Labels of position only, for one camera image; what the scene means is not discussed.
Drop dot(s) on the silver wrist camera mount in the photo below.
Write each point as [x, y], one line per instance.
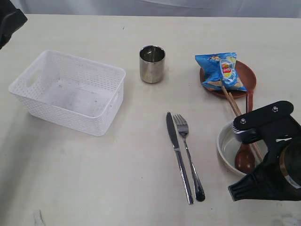
[273, 121]

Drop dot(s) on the brown wooden chopstick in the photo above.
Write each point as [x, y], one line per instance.
[254, 147]
[226, 95]

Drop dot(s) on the shiny steel cup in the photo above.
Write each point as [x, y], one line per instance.
[152, 63]

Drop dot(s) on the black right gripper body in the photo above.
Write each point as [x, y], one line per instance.
[279, 180]

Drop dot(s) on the silver table knife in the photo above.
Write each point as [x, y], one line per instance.
[174, 141]

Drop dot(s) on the blue chip bag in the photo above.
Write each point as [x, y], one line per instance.
[219, 70]

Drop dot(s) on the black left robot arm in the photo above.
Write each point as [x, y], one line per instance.
[11, 19]

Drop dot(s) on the brown wooden spoon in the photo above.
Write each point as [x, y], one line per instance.
[244, 160]

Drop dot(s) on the white perforated plastic basket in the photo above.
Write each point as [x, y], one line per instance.
[71, 91]

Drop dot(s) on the brown round plate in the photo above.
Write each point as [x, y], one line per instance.
[246, 75]

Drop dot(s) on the silver fork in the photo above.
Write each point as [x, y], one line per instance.
[183, 130]

